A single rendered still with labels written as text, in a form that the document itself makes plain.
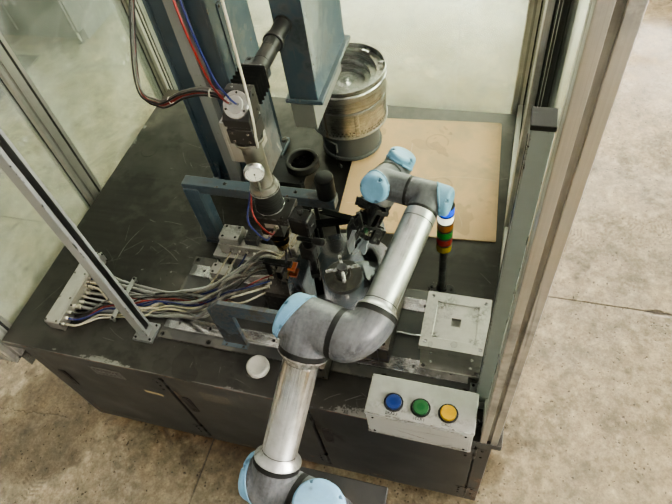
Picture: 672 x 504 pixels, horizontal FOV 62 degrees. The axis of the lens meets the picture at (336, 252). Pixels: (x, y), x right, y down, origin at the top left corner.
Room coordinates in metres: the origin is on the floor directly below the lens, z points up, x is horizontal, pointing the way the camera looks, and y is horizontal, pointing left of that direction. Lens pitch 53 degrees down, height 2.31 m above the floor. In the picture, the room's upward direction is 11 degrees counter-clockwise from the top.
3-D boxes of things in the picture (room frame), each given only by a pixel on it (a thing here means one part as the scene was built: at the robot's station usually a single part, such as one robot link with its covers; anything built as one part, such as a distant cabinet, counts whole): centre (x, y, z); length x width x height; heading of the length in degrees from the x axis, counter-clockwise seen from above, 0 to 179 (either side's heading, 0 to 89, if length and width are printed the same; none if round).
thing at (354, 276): (0.94, -0.01, 0.96); 0.11 x 0.11 x 0.03
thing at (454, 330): (0.75, -0.29, 0.82); 0.18 x 0.18 x 0.15; 66
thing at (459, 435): (0.54, -0.14, 0.82); 0.28 x 0.11 x 0.15; 66
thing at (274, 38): (1.13, 0.09, 1.45); 0.35 x 0.07 x 0.28; 156
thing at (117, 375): (1.38, 0.15, 0.38); 1.64 x 1.35 x 0.77; 66
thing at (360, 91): (1.72, -0.15, 0.93); 0.31 x 0.31 x 0.36
